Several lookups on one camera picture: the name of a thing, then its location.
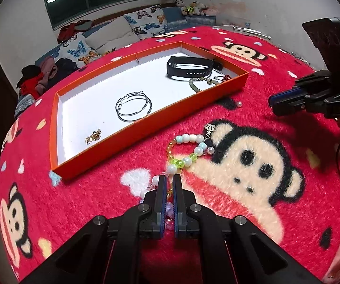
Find red cloth on sofa back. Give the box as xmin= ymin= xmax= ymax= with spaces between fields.
xmin=58 ymin=19 xmax=93 ymax=43

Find black smart band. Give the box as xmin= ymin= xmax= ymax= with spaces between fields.
xmin=166 ymin=56 xmax=222 ymax=80

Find group of plush toys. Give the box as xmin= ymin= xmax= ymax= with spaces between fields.
xmin=174 ymin=0 xmax=218 ymax=17

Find pile of clothes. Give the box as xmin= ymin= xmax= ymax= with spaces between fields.
xmin=16 ymin=56 xmax=80 ymax=101

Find grey pillow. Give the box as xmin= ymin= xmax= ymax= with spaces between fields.
xmin=85 ymin=16 xmax=141 ymax=55

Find gold earrings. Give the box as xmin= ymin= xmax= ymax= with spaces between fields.
xmin=85 ymin=129 xmax=102 ymax=144

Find butterfly print pillow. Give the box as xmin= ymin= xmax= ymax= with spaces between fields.
xmin=58 ymin=32 xmax=102 ymax=68
xmin=124 ymin=4 xmax=169 ymax=40

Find silver hoop earring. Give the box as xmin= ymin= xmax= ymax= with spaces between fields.
xmin=118 ymin=92 xmax=153 ymax=117
xmin=116 ymin=95 xmax=150 ymax=123

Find colourful beaded bracelet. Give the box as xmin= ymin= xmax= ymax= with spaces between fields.
xmin=140 ymin=124 xmax=216 ymax=231

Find red monkey printed blanket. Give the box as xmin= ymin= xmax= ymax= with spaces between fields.
xmin=0 ymin=25 xmax=340 ymax=284

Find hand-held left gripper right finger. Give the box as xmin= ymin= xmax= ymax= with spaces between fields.
xmin=173 ymin=175 xmax=321 ymax=284

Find green bead bracelet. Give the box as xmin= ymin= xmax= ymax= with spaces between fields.
xmin=189 ymin=77 xmax=221 ymax=93

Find orange shallow box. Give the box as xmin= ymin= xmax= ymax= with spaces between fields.
xmin=50 ymin=41 xmax=249 ymax=181

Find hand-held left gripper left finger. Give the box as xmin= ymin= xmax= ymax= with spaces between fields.
xmin=19 ymin=175 xmax=168 ymax=284

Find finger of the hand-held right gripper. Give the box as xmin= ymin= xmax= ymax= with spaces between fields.
xmin=272 ymin=93 xmax=330 ymax=116
xmin=269 ymin=70 xmax=333 ymax=102

